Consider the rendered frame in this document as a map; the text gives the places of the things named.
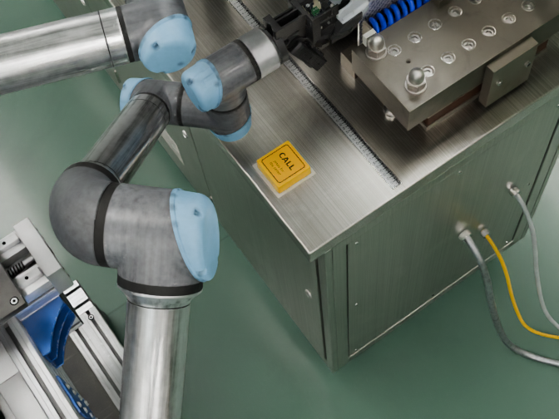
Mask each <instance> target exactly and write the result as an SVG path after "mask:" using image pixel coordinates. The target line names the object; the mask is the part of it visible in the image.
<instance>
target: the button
mask: <svg viewBox="0 0 559 419"><path fill-rule="evenodd" d="M257 165H258V168H259V169H260V171H261V172H262V173H263V174H264V176H265V177H266V178H267V180H268V181H269V182H270V183H271V184H272V185H273V186H274V188H275V189H276V190H277V192H278V193H281V192H283V191H284V190H286V189H288V188H289V187H290V186H291V185H293V184H295V183H296V182H298V181H300V180H302V179H303V178H304V177H305V176H307V175H309V174H310V173H311V172H310V166H309V165H308V164H307V162H306V161H305V160H304V159H303V157H302V156H301V155H300V154H299V152H298V151H297V150H296V149H295V148H294V147H293V146H292V145H291V144H290V142H289V141H288V140H287V141H286V142H285V143H283V144H282V145H280V146H278V147H277V148H275V149H273V150H272V151H271V152H269V153H268V154H266V155H264V156H262V157H261V158H259V159H258V160H257Z"/></svg>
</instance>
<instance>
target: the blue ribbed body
mask: <svg viewBox="0 0 559 419"><path fill-rule="evenodd" d="M429 1H430V0H398V1H397V5H398V6H397V5H396V4H394V3H392V4H391V5H390V10H389V9H388V8H385V9H384V10H383V14H382V13H381V12H378V13H376V15H375V17H376V20H377V21H376V20H375V18H374V17H370V18H369V26H371V28H372V29H373V30H374V31H376V33H379V32H381V31H382V30H384V29H385V28H387V27H389V26H391V25H392V24H394V23H395V22H397V21H398V20H400V19H401V18H403V17H405V16H407V15H408V14H409V13H411V12H413V11H414V10H416V9H418V8H419V7H421V6H422V5H423V4H425V3H427V2H429ZM390 11H391V12H390Z"/></svg>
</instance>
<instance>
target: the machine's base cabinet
mask: <svg viewBox="0 0 559 419"><path fill-rule="evenodd" d="M53 1H54V3H55V4H56V5H57V6H58V7H59V9H60V10H61V11H62V13H63V14H64V16H65V17H66V18H69V17H75V16H79V15H82V14H86V13H89V12H96V11H100V10H103V9H107V8H109V7H108V6H107V4H106V3H105V2H104V0H53ZM106 72H107V73H108V74H109V76H110V77H111V79H112V80H113V81H114V82H115V83H116V85H117V86H118V87H119V89H120V90H122V88H123V84H124V83H125V81H126V80H127V79H129V78H145V77H149V78H152V79H155V80H162V81H166V79H165V78H164V77H163V76H162V74H161V73H160V72H159V73H155V72H152V71H149V70H148V69H147V68H146V67H145V66H144V65H143V63H142V61H138V62H131V63H129V64H126V65H122V66H118V67H113V68H109V69H106ZM158 141H159V142H160V143H161V145H162V146H163V147H164V149H165V150H166V152H167V153H168V154H169V156H170V157H171V159H172V160H173V161H174V162H175V163H176V165H177V166H178V167H179V169H180V170H181V172H182V173H183V174H184V176H185V177H186V178H187V179H188V181H189V182H190V183H191V185H192V186H193V187H194V189H195V190H196V192H197V193H200V194H203V195H205V196H207V197H208V198H209V199H210V200H211V202H212V203H213V205H214V206H215V211H216V214H217V218H218V220H219V222H220V223H221V225H222V226H223V227H224V229H225V230H226V232H227V233H228V234H229V236H230V237H231V238H232V239H233V240H234V242H235V243H236V245H237V246H238V247H239V249H240V250H241V252H242V253H243V254H244V256H245V257H246V258H247V259H248V260H249V262H250V263H251V265H252V266H253V267H254V269H255V270H256V272H257V273H258V274H259V276H260V277H261V278H262V279H263V280H264V282H265V283H266V285H267V286H268V287H269V289H270V290H271V292H272V293H273V294H274V296H275V297H276V298H277V299H278V300H279V302H280V303H281V305H282V306H283V307H284V309H285V310H286V312H287V313H288V314H289V316H290V317H291V318H292V319H293V320H294V322H295V323H296V325H297V326H298V327H299V329H300V330H301V332H302V333H303V334H304V335H305V336H306V338H307V339H308V340H309V342H310V343H311V345H312V346H313V347H314V349H315V350H316V352H317V353H318V354H319V355H320V356H321V358H322V359H323V360H324V362H325V363H326V365H327V366H328V367H329V369H330V370H331V372H332V373H334V372H336V371H338V369H340V368H341V367H342V366H343V365H345V364H346V363H348V362H349V361H351V360H352V359H354V358H355V357H357V356H358V355H359V354H360V353H362V352H363V351H365V350H366V349H368V348H369V347H371V346H372V345H374V344H375V343H376V342H377V341H379V340H380V339H381V338H383V337H385V336H386V335H387V334H389V333H391V332H392V331H393V330H394V329H395V328H397V327H398V326H400V325H401V324H403V323H404V322H406V321H407V320H409V319H410V318H411V317H412V316H414V315H415V314H416V313H418V312H420V311H421V310H422V309H424V308H426V307H427V306H428V305H429V304H430V303H432V302H433V301H435V300H436V299H438V298H439V297H441V296H442V295H444V294H445V293H446V292H447V291H449V290H450V289H451V288H453V287H455V286H456V285H458V284H459V283H461V282H462V281H463V280H464V279H466V278H467V277H469V276H470V275H471V274H473V273H475V272H476V271H477V270H479V267H478V265H477V261H476V259H475V258H474V256H473V254H472V251H471V250H470V248H469V247H468V246H467V244H466V242H462V241H461V240H460V238H459V235H460V234H461V233H462V232H463V231H464V230H466V229H469V230H470V231H471V232H472V237H471V238H472V240H473V241H474V243H475V244H476V246H477V247H478V249H479V251H480V253H481V255H482V257H483V259H484V261H485V263H486V264H487V263H488V262H490V261H491V260H493V259H494V258H496V257H497V255H496V253H495V251H494V249H493V248H492V246H491V245H490V243H489V242H488V240H487V239H484V238H483V237H482V236H481V235H480V233H481V231H482V230H483V229H488V230H489V231H490V232H491V233H490V235H489V236H490V238H491V239H492V241H493V243H494V244H495V245H496V246H497V249H498V251H499V252H500V254H501V253H502V252H504V251H505V250H506V249H508V248H510V247H511V246H512V245H514V244H515V243H516V242H517V241H519V240H520V239H523V238H524V237H525V236H526V233H527V230H528V228H529V225H528V222H527V219H526V216H525V215H524V212H523V210H522V207H521V206H520V205H519V203H518V201H517V199H516V198H512V197H511V196H510V194H509V191H510V189H511V188H513V187H515V186H517V187H518V189H519V190H520V191H521V193H520V194H519V195H520V196H521V197H522V200H523V201H524V203H525V205H526V206H527V209H528V211H529V213H530V215H531V217H532V218H533V215H534V214H535V212H536V209H537V206H538V204H539V202H540V199H541V197H542V194H543V191H544V189H545V188H546V185H547V182H548V180H549V178H550V175H551V173H552V170H553V167H554V165H555V164H556V161H557V157H558V156H559V95H557V96H555V97H554V98H552V99H551V100H550V101H548V102H547V103H545V104H544V105H542V106H540V107H539V108H538V109H536V110H535V111H534V112H532V113H531V114H529V115H528V116H526V117H524V118H523V119H521V120H520V121H519V122H517V123H516V124H515V125H513V126H511V127H510V128H508V129H507V130H505V131H504V132H503V133H501V134H500V135H498V136H496V137H495V138H494V139H492V140H490V141H489V142H488V143H487V144H485V145H483V146H482V147H480V148H479V149H477V150H475V151H474V152H473V153H472V154H471V155H469V156H467V157H466V158H464V159H463V160H461V161H459V162H458V163H457V164H456V165H454V166H452V167H451V168H449V169H448V170H446V171H445V172H443V173H442V174H441V175H439V176H438V177H436V178H435V179H433V180H431V181H430V182H428V183H427V184H426V185H425V186H423V187H422V188H420V189H419V190H417V191H415V192H414V193H412V194H411V195H410V196H408V197H407V198H405V199H404V200H402V201H401V202H399V203H398V204H396V205H395V206H394V207H392V208H391V209H389V210H387V211H386V212H384V213H383V214H381V215H380V216H379V217H378V218H376V219H374V220H373V221H371V222H370V223H368V224H366V225H365V226H364V227H363V228H361V229H360V230H358V231H357V232H355V233H354V234H352V235H350V236H349V237H348V238H347V239H345V240H343V241H342V242H340V243H339V244H337V245H336V246H334V247H333V248H332V249H330V250H329V251H327V252H326V253H324V254H322V255H321V256H319V257H318V258H317V259H315V260H314V261H313V262H309V261H308V260H307V259H306V258H305V256H304V255H303V254H302V252H301V251H300V250H299V248H298V247H297V246H296V244H295V243H294V242H293V240H292V239H291V238H290V237H289V236H288V235H287V233H286V232H285V231H284V229H283V228H282V227H281V225H280V224H279V223H278V221H277V220H276V219H275V217H274V216H273V215H272V214H271V213H270V212H269V210H268V209H267V208H266V207H265V205H264V204H263V202H262V201H261V200H260V198H259V197H258V196H257V195H256V193H255V192H254V191H253V190H252V189H251V188H250V186H249V185H248V184H247V182H246V181H245V179H244V178H243V177H242V176H241V174H240V173H239V172H238V170H237V169H236V168H235V167H234V166H233V165H232V163H231V162H230V161H229V159H228V158H227V157H226V155H225V154H224V153H223V151H222V150H221V149H220V147H219V146H218V145H217V144H216V143H215V142H214V140H213V139H212V138H211V137H210V135H209V134H208V132H207V131H206V130H205V129H202V128H195V127H187V126H173V125H167V126H166V128H165V129H164V131H163V132H162V134H161V136H160V137H159V139H158Z"/></svg>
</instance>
